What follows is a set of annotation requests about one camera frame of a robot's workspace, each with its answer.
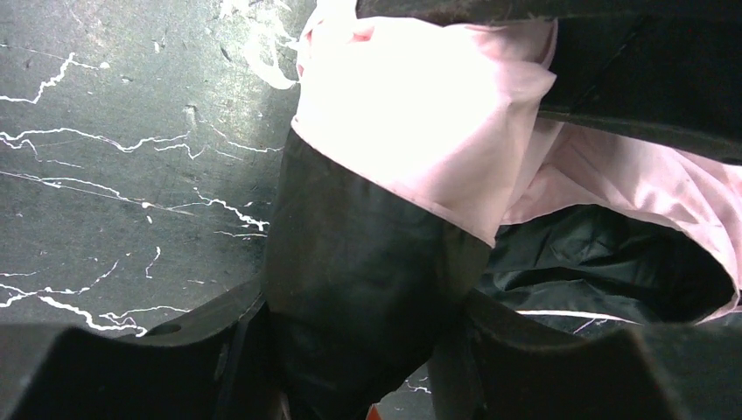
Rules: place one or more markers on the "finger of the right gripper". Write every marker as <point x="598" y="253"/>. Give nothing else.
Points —
<point x="668" y="72"/>

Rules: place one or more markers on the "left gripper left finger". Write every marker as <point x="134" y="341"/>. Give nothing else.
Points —
<point x="213" y="362"/>

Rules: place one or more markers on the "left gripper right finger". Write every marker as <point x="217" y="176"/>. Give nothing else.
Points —
<point x="498" y="364"/>

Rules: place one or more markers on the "black pink folding umbrella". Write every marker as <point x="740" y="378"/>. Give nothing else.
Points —
<point x="418" y="169"/>

